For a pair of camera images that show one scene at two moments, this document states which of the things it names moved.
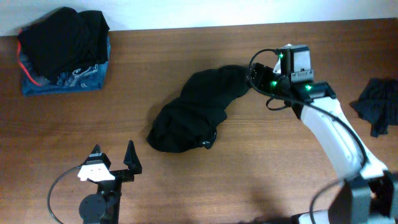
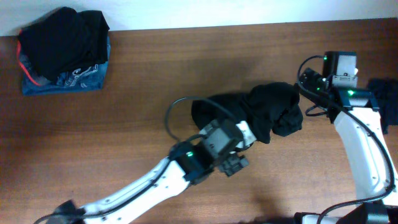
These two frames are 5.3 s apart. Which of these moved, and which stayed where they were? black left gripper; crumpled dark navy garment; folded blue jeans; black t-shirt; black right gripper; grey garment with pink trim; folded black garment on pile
Moved: black right gripper; black t-shirt; black left gripper
Stayed: folded blue jeans; crumpled dark navy garment; grey garment with pink trim; folded black garment on pile
